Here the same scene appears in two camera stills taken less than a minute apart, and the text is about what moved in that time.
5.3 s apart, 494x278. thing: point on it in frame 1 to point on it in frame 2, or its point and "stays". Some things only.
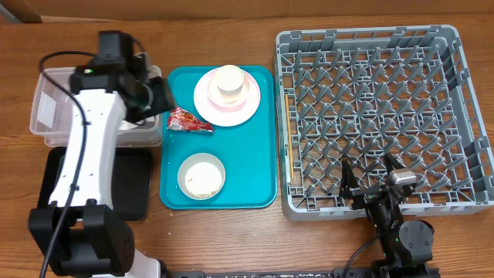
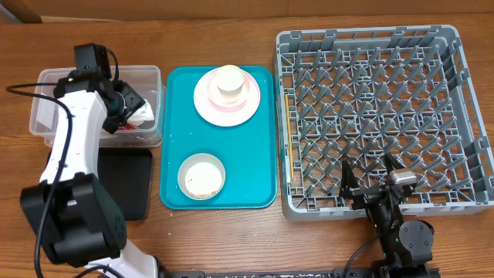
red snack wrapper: [179, 119] to [127, 127]
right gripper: [367, 194] stays
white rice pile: [203, 179] stays
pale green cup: [229, 79] stays
